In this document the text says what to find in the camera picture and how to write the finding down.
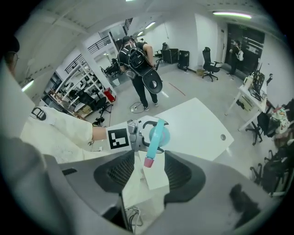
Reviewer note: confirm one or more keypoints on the person's left forearm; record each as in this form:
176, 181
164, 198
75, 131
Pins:
98, 134

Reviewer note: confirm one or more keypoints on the person's cream printed t-shirt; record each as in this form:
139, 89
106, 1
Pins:
59, 137

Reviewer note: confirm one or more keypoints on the black metal railing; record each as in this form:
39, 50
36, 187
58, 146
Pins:
73, 65
100, 43

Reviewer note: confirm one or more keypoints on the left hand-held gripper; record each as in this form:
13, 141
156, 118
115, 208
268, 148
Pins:
119, 140

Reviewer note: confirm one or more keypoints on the black pegboard stand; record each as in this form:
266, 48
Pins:
258, 80

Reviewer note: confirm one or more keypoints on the black rounded object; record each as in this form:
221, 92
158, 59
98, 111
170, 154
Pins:
12, 44

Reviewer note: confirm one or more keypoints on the white backpack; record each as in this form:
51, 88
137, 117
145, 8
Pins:
240, 55

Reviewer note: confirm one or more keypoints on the white metal shelving rack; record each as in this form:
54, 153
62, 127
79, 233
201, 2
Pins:
78, 85

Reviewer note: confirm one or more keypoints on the person's head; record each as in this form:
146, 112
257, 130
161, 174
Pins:
10, 65

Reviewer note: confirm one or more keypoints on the black office chair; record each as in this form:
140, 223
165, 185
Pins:
273, 169
102, 105
160, 51
264, 128
210, 66

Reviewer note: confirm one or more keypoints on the teal pink spray bottle cap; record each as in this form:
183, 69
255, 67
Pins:
155, 140

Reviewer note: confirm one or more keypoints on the black oval seat pad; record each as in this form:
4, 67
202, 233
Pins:
152, 81

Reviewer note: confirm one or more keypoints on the cluttered white desk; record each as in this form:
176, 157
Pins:
250, 103

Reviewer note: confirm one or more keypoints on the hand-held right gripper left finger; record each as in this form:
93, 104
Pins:
114, 174

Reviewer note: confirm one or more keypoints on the white bucket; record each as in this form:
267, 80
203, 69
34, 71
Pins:
116, 82

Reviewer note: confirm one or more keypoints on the red bin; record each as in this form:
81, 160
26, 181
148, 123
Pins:
109, 95

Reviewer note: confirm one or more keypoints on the ceiling light tube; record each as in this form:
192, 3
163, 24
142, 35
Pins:
27, 85
150, 24
232, 14

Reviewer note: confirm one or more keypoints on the black equipment case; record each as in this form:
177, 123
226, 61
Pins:
172, 55
183, 60

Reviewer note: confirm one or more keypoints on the dark double door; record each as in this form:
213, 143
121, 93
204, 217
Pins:
252, 46

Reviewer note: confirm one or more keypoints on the colourful patterned jacket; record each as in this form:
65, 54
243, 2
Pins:
281, 119

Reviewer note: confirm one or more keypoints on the black backpack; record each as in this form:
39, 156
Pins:
137, 58

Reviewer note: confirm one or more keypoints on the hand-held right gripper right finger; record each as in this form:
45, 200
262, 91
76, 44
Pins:
183, 176

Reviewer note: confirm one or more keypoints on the white power strip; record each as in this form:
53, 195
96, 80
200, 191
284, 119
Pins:
135, 107

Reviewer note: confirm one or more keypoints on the tall white bottle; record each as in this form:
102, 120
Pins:
247, 82

